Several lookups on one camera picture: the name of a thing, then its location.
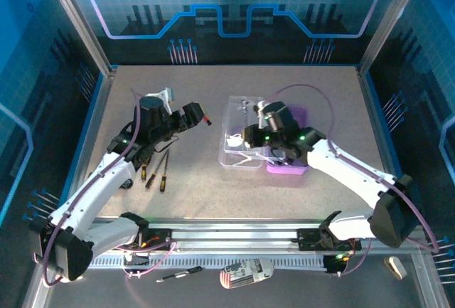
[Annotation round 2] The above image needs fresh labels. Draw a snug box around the clear purple plastic tool case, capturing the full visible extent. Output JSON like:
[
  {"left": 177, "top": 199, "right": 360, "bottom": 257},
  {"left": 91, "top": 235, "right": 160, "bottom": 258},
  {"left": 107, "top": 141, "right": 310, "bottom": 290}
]
[{"left": 218, "top": 95, "right": 309, "bottom": 176}]

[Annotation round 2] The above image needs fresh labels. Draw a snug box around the yellow black handle screwdriver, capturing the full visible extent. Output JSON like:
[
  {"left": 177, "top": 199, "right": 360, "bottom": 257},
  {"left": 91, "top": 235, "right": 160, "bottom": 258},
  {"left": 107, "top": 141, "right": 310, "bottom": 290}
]
[
  {"left": 144, "top": 151, "right": 168, "bottom": 190},
  {"left": 140, "top": 156, "right": 153, "bottom": 181},
  {"left": 159, "top": 150, "right": 171, "bottom": 193}
]

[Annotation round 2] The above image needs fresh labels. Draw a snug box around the black silver pen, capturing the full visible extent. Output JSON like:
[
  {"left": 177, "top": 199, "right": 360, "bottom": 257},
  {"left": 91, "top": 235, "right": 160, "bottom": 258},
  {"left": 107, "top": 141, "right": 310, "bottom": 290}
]
[{"left": 155, "top": 265, "right": 206, "bottom": 284}]

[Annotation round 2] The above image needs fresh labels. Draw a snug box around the black controller box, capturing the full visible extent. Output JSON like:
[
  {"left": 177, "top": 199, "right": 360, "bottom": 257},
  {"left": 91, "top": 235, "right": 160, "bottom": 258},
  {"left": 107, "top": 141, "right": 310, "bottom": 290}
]
[{"left": 322, "top": 253, "right": 351, "bottom": 275}]

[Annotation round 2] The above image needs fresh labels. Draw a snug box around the printed black white pouch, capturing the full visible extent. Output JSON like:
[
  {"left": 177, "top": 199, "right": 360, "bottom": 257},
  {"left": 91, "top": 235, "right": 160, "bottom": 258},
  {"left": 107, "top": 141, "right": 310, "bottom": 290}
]
[{"left": 219, "top": 257, "right": 275, "bottom": 290}]

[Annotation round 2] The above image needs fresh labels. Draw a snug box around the beige white small object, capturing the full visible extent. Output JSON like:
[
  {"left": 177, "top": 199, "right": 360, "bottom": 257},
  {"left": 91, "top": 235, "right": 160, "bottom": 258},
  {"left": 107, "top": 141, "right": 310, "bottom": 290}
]
[{"left": 382, "top": 255, "right": 408, "bottom": 281}]

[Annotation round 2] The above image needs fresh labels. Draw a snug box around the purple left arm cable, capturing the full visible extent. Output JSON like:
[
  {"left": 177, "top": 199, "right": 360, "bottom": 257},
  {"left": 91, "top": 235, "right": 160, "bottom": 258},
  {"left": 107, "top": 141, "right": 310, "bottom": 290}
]
[{"left": 33, "top": 88, "right": 178, "bottom": 286}]

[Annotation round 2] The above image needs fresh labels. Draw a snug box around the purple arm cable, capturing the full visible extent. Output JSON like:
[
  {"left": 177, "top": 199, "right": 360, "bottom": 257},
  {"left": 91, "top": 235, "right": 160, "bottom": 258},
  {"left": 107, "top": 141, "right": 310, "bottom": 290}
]
[
  {"left": 262, "top": 83, "right": 441, "bottom": 277},
  {"left": 33, "top": 88, "right": 178, "bottom": 286}
]

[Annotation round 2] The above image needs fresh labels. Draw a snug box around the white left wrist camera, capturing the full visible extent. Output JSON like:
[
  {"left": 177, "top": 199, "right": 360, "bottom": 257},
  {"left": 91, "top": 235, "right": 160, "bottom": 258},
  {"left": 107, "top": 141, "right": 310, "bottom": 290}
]
[{"left": 144, "top": 87, "right": 178, "bottom": 115}]

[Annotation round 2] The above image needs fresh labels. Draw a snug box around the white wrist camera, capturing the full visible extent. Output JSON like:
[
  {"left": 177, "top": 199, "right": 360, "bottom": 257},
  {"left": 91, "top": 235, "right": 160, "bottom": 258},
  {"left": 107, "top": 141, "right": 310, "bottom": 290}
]
[
  {"left": 144, "top": 87, "right": 178, "bottom": 115},
  {"left": 254, "top": 100, "right": 271, "bottom": 120}
]

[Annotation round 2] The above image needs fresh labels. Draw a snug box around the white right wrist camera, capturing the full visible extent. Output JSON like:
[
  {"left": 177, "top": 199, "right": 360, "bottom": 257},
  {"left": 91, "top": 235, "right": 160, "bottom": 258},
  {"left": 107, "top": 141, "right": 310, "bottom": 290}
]
[{"left": 254, "top": 100, "right": 271, "bottom": 120}]

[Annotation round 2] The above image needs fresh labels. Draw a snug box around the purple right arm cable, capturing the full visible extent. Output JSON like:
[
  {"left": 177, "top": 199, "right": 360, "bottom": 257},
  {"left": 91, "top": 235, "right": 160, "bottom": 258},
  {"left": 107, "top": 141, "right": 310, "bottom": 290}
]
[{"left": 262, "top": 83, "right": 441, "bottom": 277}]

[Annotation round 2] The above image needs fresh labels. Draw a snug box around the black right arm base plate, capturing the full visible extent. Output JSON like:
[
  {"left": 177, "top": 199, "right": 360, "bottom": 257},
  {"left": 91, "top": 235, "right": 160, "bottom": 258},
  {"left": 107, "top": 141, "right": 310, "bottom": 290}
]
[{"left": 296, "top": 228, "right": 363, "bottom": 252}]

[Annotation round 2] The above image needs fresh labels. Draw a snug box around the aluminium frame post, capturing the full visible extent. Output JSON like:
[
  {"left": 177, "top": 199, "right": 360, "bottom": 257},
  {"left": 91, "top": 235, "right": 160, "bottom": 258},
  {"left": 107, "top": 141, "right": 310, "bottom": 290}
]
[
  {"left": 358, "top": 0, "right": 429, "bottom": 75},
  {"left": 39, "top": 0, "right": 117, "bottom": 78}
]

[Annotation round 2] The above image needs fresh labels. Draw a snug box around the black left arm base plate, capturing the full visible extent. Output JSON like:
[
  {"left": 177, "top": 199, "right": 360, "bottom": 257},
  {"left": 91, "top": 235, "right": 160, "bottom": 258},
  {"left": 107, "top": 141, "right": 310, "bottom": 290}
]
[{"left": 138, "top": 228, "right": 174, "bottom": 252}]

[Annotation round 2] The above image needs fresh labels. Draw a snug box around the aluminium mounting rail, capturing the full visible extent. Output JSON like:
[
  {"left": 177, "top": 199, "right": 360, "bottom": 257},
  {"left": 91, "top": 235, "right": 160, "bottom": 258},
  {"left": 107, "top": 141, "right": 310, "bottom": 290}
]
[{"left": 88, "top": 216, "right": 427, "bottom": 253}]

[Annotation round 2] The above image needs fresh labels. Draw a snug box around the grey slotted cable duct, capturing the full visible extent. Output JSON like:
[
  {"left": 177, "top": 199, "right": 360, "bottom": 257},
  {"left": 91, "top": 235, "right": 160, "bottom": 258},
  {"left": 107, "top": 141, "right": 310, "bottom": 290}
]
[{"left": 88, "top": 253, "right": 330, "bottom": 270}]

